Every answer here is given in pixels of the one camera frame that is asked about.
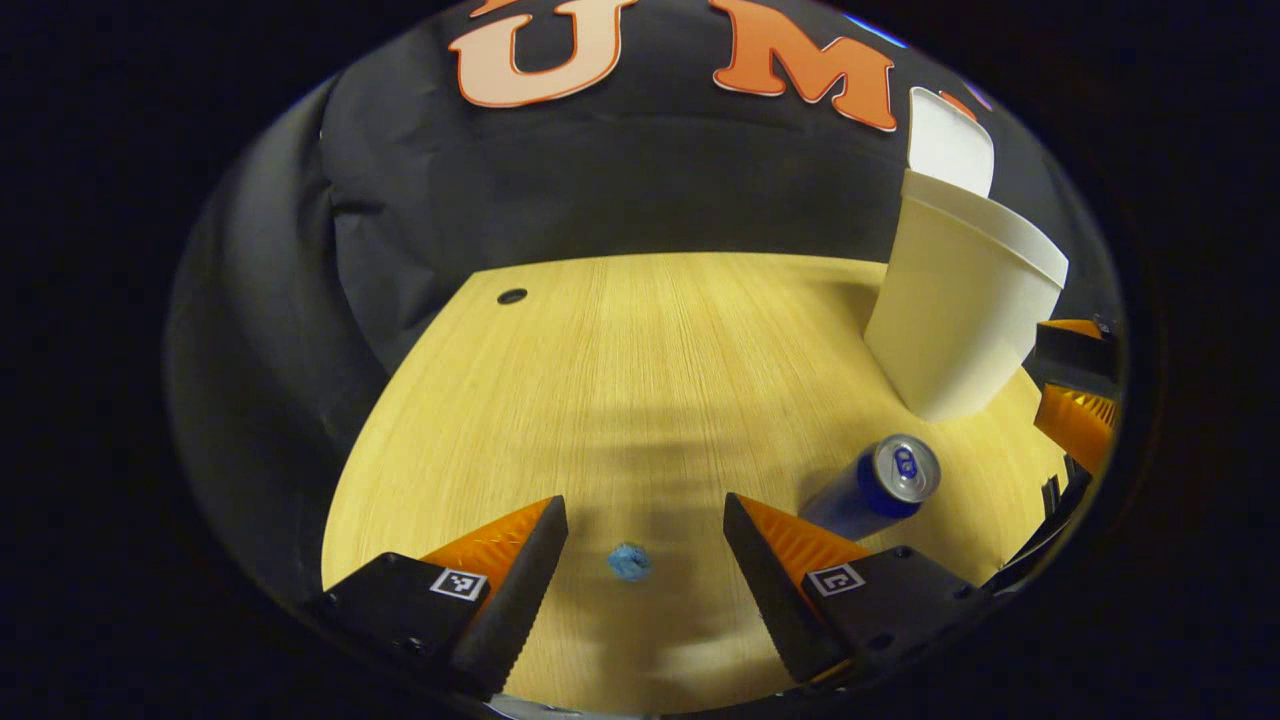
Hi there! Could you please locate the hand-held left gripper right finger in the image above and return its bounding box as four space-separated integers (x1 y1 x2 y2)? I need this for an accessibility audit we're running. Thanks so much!
722 492 986 691

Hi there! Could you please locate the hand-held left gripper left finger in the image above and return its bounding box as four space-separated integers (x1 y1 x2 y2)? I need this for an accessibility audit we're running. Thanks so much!
305 495 569 701

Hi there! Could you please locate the blue paper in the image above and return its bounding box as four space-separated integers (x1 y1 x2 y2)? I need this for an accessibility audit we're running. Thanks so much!
607 541 653 583

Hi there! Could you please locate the white desktop garbage bin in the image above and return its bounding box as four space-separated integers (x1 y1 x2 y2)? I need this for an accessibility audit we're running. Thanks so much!
862 85 1071 423

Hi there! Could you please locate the blue pop can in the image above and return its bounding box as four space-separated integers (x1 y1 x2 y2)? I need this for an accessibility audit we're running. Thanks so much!
798 433 943 541

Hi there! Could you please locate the wooden desktop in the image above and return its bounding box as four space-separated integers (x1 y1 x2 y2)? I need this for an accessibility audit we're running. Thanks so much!
320 252 1071 716

